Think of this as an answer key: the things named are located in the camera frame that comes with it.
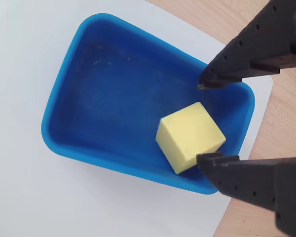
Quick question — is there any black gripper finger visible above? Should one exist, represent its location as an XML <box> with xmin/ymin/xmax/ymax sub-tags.
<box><xmin>195</xmin><ymin>152</ymin><xmax>296</xmax><ymax>237</ymax></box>
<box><xmin>197</xmin><ymin>0</ymin><xmax>296</xmax><ymax>90</ymax></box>

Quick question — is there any yellow cube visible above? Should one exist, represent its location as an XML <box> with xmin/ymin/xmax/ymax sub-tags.
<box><xmin>155</xmin><ymin>102</ymin><xmax>227</xmax><ymax>175</ymax></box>

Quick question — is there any blue rectangular bin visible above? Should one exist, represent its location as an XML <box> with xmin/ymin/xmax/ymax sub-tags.
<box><xmin>40</xmin><ymin>13</ymin><xmax>256</xmax><ymax>196</ymax></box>

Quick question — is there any white rectangular mat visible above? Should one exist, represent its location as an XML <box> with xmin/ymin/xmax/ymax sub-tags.
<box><xmin>0</xmin><ymin>0</ymin><xmax>273</xmax><ymax>237</ymax></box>

